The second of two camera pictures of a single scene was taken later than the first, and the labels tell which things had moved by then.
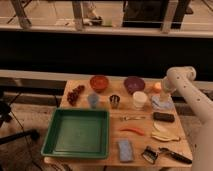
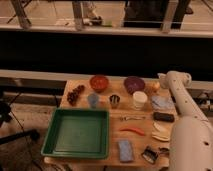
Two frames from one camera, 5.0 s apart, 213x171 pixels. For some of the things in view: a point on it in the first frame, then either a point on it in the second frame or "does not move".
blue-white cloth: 158,105 does not move
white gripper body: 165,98 → 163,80
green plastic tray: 78,133 does not move
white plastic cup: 138,98 does not move
